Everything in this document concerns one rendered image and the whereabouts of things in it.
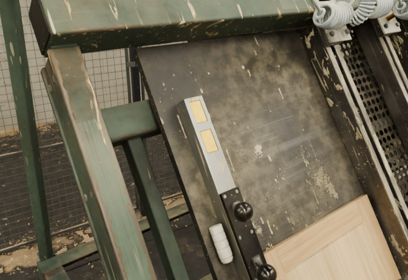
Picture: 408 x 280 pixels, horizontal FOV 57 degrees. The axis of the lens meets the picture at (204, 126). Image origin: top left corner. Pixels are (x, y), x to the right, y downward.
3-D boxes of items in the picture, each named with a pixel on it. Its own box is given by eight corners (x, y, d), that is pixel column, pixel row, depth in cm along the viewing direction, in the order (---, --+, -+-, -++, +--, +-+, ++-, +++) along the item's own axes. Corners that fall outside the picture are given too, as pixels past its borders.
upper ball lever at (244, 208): (231, 218, 81) (238, 226, 68) (224, 201, 82) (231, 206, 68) (247, 212, 82) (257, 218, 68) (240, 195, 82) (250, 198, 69)
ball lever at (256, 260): (250, 273, 80) (262, 291, 67) (244, 255, 80) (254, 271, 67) (267, 266, 80) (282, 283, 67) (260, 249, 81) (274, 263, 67)
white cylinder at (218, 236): (206, 228, 81) (218, 264, 80) (212, 228, 79) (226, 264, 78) (216, 223, 83) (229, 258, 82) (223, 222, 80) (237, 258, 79)
